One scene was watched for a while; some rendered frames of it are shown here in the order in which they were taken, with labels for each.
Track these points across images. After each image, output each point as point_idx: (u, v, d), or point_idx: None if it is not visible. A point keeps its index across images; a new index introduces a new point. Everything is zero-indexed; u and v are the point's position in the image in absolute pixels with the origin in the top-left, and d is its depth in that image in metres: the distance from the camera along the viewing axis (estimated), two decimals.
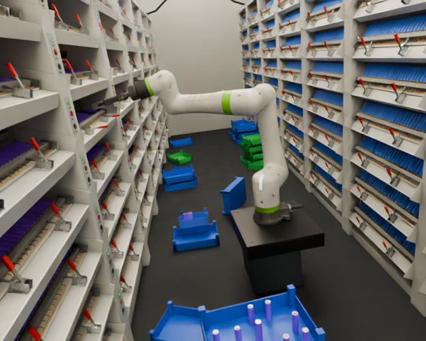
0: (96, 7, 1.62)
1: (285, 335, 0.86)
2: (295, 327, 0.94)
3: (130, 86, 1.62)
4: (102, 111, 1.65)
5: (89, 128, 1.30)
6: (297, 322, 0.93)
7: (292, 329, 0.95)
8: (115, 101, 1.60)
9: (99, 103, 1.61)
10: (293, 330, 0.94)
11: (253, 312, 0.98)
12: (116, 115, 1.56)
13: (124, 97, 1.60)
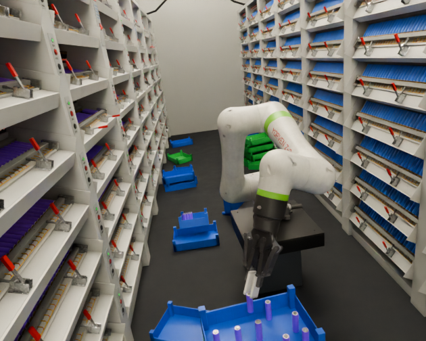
0: (96, 7, 1.62)
1: (285, 335, 0.86)
2: (295, 327, 0.94)
3: None
4: (102, 111, 1.65)
5: (89, 128, 1.30)
6: (297, 322, 0.93)
7: (292, 329, 0.95)
8: (245, 247, 1.00)
9: None
10: (293, 330, 0.94)
11: (251, 300, 0.96)
12: (116, 115, 1.56)
13: (250, 233, 0.99)
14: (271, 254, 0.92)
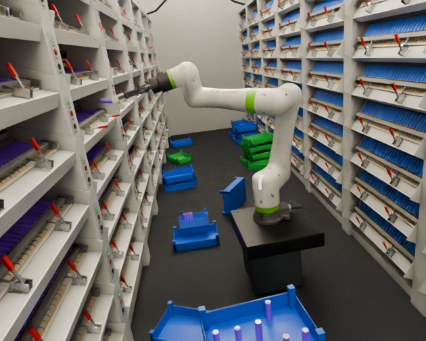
0: (96, 7, 1.62)
1: (285, 335, 0.86)
2: (104, 102, 1.59)
3: (151, 78, 1.56)
4: (102, 111, 1.65)
5: (89, 128, 1.30)
6: (108, 102, 1.60)
7: (101, 100, 1.58)
8: (136, 93, 1.54)
9: (119, 96, 1.56)
10: (101, 101, 1.58)
11: (91, 113, 1.63)
12: (116, 115, 1.56)
13: (145, 90, 1.54)
14: None
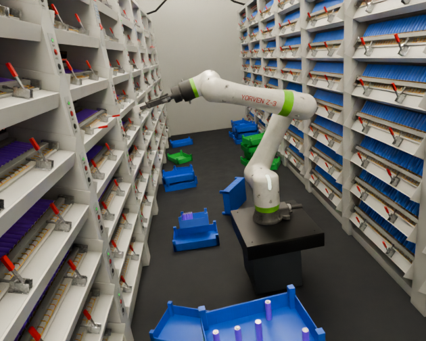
0: (96, 7, 1.62)
1: None
2: None
3: None
4: (102, 111, 1.65)
5: (89, 128, 1.30)
6: None
7: None
8: (159, 98, 1.61)
9: None
10: None
11: (91, 113, 1.63)
12: (116, 115, 1.56)
13: None
14: (160, 98, 1.51)
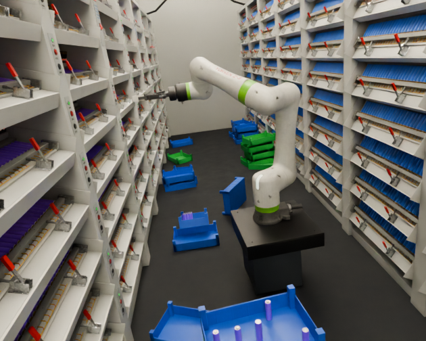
0: (96, 7, 1.62)
1: None
2: None
3: None
4: (98, 111, 1.65)
5: None
6: None
7: None
8: (155, 93, 1.82)
9: None
10: None
11: (88, 112, 1.63)
12: (97, 106, 1.54)
13: None
14: (157, 94, 1.73)
